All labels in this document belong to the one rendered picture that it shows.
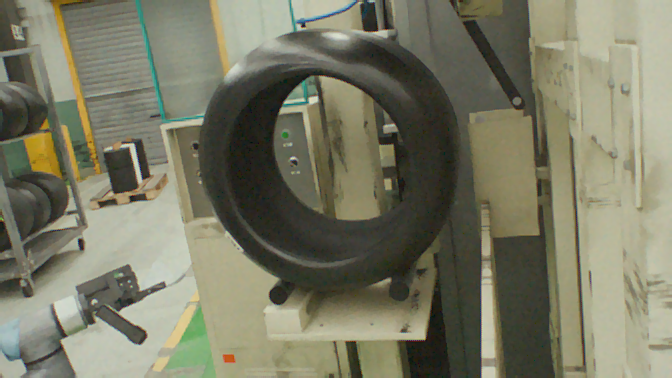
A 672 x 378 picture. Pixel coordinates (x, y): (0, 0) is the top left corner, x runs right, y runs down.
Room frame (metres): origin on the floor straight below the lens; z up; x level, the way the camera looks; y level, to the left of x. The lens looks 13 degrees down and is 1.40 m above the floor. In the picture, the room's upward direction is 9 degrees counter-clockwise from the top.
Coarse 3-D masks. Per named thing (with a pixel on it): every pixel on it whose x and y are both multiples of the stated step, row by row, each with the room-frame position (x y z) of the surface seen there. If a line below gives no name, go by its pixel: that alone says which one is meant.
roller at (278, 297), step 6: (276, 282) 1.22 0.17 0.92; (282, 282) 1.22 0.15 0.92; (288, 282) 1.22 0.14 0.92; (276, 288) 1.19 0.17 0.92; (282, 288) 1.19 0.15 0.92; (288, 288) 1.21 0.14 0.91; (294, 288) 1.24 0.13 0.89; (270, 294) 1.20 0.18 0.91; (276, 294) 1.19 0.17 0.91; (282, 294) 1.19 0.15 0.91; (288, 294) 1.20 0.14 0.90; (270, 300) 1.20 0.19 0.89; (276, 300) 1.19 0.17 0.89; (282, 300) 1.19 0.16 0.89
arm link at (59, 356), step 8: (56, 352) 1.02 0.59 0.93; (64, 352) 1.04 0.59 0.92; (40, 360) 1.00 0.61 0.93; (48, 360) 1.00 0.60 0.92; (56, 360) 1.01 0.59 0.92; (64, 360) 1.02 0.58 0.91; (32, 368) 0.99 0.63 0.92; (40, 368) 0.99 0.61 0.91; (48, 368) 1.00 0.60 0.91; (56, 368) 1.00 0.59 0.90; (64, 368) 1.02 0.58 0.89; (72, 368) 1.04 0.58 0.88; (24, 376) 0.97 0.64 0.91; (32, 376) 0.97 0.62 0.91; (40, 376) 0.98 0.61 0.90; (48, 376) 0.99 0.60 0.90; (56, 376) 1.00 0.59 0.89; (64, 376) 1.01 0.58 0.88; (72, 376) 1.02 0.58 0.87
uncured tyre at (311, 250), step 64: (256, 64) 1.17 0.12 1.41; (320, 64) 1.12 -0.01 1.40; (384, 64) 1.11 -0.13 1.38; (256, 128) 1.46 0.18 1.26; (448, 128) 1.10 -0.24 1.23; (256, 192) 1.44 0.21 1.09; (448, 192) 1.09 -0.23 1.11; (256, 256) 1.19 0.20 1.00; (320, 256) 1.35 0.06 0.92; (384, 256) 1.10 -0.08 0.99
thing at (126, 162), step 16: (128, 144) 7.76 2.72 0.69; (112, 160) 7.08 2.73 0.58; (128, 160) 7.18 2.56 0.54; (144, 160) 7.96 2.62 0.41; (112, 176) 7.10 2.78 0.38; (128, 176) 7.13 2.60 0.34; (144, 176) 7.91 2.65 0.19; (160, 176) 7.96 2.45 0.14; (112, 192) 7.19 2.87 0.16; (128, 192) 7.12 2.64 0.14; (144, 192) 7.08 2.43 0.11; (96, 208) 7.02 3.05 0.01
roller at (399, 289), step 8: (416, 264) 1.25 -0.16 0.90; (400, 272) 1.16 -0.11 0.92; (408, 272) 1.17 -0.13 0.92; (392, 280) 1.13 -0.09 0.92; (400, 280) 1.12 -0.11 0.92; (408, 280) 1.14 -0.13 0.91; (392, 288) 1.12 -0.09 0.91; (400, 288) 1.11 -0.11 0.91; (408, 288) 1.11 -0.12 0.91; (392, 296) 1.12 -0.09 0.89; (400, 296) 1.11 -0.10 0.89
